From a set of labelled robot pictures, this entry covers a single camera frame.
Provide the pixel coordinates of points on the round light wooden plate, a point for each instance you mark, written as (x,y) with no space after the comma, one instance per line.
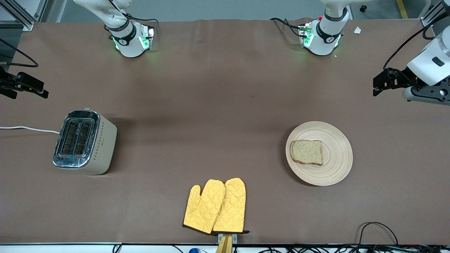
(337,168)

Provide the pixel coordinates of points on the slice of brown toast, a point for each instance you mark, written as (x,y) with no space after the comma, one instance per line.
(306,152)

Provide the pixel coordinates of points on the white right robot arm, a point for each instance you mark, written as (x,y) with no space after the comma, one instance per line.
(126,38)

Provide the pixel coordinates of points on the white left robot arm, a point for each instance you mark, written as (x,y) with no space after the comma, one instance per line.
(325,38)

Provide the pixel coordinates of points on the black caster wheel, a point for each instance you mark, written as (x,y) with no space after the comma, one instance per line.
(363,7)

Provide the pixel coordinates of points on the cream and chrome toaster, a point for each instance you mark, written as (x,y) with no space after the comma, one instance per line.
(102,147)

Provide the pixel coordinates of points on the green lit base connector box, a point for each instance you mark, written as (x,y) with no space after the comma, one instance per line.
(306,35)
(146,37)

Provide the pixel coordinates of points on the brown table mat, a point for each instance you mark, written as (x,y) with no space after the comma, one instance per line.
(211,80)

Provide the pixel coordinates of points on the yellow quilted oven mitt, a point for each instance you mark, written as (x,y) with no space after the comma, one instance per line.
(232,207)
(202,211)

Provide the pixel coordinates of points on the metal clamp with wooden sticks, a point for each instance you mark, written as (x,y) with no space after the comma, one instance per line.
(225,242)

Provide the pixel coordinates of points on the aluminium frame post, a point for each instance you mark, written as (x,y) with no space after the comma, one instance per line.
(21,14)
(434,14)

